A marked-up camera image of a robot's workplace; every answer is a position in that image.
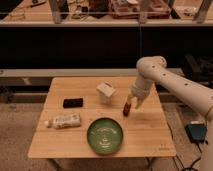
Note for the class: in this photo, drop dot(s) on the black rectangular block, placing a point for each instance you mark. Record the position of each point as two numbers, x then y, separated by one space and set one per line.
72 103

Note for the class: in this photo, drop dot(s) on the green ceramic bowl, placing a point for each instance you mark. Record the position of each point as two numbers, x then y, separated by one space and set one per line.
105 136

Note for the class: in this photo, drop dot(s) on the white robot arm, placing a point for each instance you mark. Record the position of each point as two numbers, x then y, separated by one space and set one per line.
152 70

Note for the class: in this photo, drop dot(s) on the background workbench shelf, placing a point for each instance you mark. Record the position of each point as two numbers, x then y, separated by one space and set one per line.
106 13

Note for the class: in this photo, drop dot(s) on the dark red pepper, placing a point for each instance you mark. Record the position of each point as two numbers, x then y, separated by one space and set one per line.
126 109

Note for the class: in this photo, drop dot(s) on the white carton box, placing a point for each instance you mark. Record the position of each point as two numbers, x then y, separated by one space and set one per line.
106 91

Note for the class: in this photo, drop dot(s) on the wooden table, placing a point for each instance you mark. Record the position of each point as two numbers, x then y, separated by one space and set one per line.
99 101

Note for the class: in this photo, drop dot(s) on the white squeeze tube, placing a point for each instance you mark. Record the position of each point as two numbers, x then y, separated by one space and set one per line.
63 121

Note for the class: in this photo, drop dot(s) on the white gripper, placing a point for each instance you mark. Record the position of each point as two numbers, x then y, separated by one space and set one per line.
140 89

